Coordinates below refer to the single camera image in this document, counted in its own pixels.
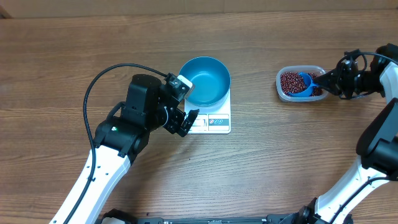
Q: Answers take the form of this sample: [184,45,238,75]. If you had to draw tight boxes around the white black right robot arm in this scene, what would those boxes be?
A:
[280,44,397,224]

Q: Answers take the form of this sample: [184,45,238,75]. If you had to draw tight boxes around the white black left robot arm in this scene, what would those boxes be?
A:
[51,73,198,223]

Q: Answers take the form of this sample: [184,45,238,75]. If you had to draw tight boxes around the white digital kitchen scale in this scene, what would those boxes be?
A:
[184,91,231,134]

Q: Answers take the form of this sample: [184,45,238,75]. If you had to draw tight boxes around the blue plastic scoop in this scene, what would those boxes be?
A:
[288,72,319,97]

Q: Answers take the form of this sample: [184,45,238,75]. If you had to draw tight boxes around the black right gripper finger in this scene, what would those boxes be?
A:
[315,82,341,96]
[313,69,339,83]

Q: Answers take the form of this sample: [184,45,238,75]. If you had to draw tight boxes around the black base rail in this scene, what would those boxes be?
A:
[99,205,354,224]

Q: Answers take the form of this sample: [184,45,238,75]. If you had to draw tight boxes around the teal blue bowl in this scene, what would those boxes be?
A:
[179,57,231,107]

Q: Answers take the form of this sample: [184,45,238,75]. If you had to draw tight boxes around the clear plastic food container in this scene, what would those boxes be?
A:
[276,65,328,103]

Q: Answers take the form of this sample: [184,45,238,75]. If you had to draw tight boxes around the red adzuki beans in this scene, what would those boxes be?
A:
[280,72,323,96]

